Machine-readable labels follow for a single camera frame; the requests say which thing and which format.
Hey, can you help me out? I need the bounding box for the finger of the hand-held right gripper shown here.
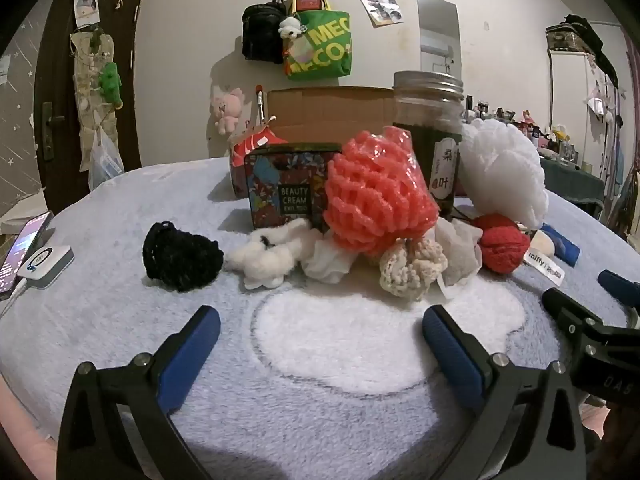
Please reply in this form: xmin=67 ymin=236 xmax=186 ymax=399
xmin=541 ymin=287 xmax=606 ymax=346
xmin=597 ymin=269 xmax=640 ymax=311

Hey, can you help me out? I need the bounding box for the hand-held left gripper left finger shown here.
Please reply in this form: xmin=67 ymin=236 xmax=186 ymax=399
xmin=56 ymin=305 xmax=222 ymax=480

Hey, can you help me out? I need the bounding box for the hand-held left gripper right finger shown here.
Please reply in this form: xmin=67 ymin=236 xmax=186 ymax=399
xmin=422 ymin=304 xmax=587 ymax=480

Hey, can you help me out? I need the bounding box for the blue tube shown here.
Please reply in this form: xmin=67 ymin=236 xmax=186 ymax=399
xmin=540 ymin=224 xmax=582 ymax=267

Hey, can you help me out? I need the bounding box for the black knit scrunchie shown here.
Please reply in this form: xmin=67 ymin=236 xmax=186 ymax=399
xmin=141 ymin=220 xmax=224 ymax=293

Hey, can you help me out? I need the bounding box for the beige crochet scrunchie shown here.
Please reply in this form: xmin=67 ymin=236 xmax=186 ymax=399
xmin=378 ymin=237 xmax=448 ymax=303

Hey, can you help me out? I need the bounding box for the red knit ball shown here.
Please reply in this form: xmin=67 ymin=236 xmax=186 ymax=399
xmin=472 ymin=213 xmax=532 ymax=275

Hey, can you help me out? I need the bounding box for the white fluffy scrunchie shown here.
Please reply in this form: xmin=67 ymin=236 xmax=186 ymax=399
xmin=223 ymin=217 xmax=321 ymax=291

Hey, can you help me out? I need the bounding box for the white foam net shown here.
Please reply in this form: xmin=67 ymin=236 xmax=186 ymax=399
xmin=457 ymin=117 xmax=549 ymax=231

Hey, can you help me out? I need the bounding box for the coral foam net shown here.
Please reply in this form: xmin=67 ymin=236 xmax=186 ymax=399
xmin=323 ymin=126 xmax=440 ymax=256

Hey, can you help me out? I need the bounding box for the cardboard box with red lining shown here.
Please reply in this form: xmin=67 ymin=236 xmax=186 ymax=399
xmin=227 ymin=86 xmax=401 ymax=200

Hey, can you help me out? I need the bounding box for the cream plush pad with tag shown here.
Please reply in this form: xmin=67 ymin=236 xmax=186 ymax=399
xmin=522 ymin=230 xmax=566 ymax=283

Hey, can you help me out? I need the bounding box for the white sheer cloth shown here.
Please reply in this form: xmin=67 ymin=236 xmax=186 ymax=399
xmin=435 ymin=220 xmax=483 ymax=286

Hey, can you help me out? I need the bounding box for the table with green cloth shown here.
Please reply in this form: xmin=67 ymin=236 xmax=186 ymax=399
xmin=537 ymin=155 xmax=606 ymax=221

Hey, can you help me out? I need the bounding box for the white crumpled cloth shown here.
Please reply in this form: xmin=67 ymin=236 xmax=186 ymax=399
xmin=300 ymin=237 xmax=361 ymax=281

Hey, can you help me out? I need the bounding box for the row of small table items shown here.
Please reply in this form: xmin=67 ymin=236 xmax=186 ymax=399
xmin=465 ymin=95 xmax=591 ymax=171

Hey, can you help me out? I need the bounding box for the colourful printed box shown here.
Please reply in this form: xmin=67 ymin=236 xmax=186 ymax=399
xmin=243 ymin=142 xmax=343 ymax=233

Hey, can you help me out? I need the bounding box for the white wardrobe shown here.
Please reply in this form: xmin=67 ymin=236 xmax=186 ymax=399
xmin=547 ymin=50 xmax=626 ymax=181

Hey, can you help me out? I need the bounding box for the smartphone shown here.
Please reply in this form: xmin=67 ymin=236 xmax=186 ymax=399
xmin=0 ymin=210 xmax=55 ymax=301

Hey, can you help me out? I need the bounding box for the white plastic bag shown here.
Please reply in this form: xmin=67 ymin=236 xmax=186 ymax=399
xmin=88 ymin=125 xmax=125 ymax=191

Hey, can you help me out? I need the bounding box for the pink plush toy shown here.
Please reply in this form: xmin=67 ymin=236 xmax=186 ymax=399
xmin=210 ymin=86 xmax=244 ymax=136

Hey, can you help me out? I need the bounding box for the glass jar of green leaves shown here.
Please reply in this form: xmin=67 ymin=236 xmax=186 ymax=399
xmin=391 ymin=71 xmax=466 ymax=218

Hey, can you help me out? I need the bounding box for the dark bag on wardrobe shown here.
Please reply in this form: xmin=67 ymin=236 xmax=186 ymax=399
xmin=545 ymin=15 xmax=621 ymax=76

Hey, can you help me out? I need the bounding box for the green plush toy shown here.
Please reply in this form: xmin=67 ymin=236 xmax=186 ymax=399
xmin=98 ymin=62 xmax=124 ymax=110

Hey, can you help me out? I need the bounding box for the dark wooden door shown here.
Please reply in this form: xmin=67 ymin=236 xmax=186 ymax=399
xmin=30 ymin=0 xmax=151 ymax=211

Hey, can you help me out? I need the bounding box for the hanging door organizer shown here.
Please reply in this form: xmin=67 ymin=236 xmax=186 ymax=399
xmin=70 ymin=27 xmax=118 ymax=126

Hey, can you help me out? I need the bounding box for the black bag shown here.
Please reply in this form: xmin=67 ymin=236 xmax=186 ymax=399
xmin=241 ymin=0 xmax=288 ymax=65

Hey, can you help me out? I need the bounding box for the green tote bag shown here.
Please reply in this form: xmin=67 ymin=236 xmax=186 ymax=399
xmin=282 ymin=0 xmax=353 ymax=82

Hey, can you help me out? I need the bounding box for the white plush toy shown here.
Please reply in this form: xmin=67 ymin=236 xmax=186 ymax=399
xmin=278 ymin=16 xmax=307 ymax=41

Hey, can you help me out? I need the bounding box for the door poster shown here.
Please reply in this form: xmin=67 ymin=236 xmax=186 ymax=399
xmin=73 ymin=0 xmax=101 ymax=28

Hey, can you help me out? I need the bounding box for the white wireless charger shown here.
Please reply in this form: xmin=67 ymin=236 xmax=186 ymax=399
xmin=22 ymin=244 xmax=75 ymax=291

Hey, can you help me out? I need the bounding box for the white charger cable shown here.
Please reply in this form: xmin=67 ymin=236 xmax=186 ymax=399
xmin=0 ymin=284 xmax=31 ymax=318

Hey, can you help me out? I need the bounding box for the door handle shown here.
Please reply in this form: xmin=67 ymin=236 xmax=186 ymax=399
xmin=41 ymin=101 xmax=66 ymax=162

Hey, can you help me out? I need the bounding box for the wall mirror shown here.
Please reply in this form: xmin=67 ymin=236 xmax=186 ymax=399
xmin=416 ymin=0 xmax=460 ymax=78

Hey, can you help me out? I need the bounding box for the photo wall poster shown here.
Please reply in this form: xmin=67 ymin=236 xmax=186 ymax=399
xmin=356 ymin=0 xmax=405 ymax=27

